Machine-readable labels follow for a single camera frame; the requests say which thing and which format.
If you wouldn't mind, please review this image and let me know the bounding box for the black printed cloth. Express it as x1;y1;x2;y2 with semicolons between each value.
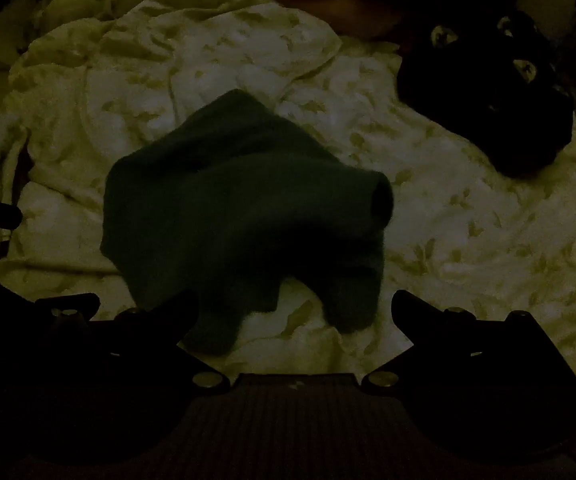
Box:
397;10;576;180

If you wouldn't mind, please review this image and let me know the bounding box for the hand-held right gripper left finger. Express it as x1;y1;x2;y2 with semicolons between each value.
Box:
34;290;231;396

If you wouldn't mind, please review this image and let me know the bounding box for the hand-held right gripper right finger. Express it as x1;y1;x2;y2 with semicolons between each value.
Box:
362;289;540;395

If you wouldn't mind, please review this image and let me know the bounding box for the white leaf-print blanket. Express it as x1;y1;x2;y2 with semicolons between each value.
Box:
0;0;576;391

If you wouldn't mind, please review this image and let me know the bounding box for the dark green small garment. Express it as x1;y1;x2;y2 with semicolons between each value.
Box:
100;88;395;358

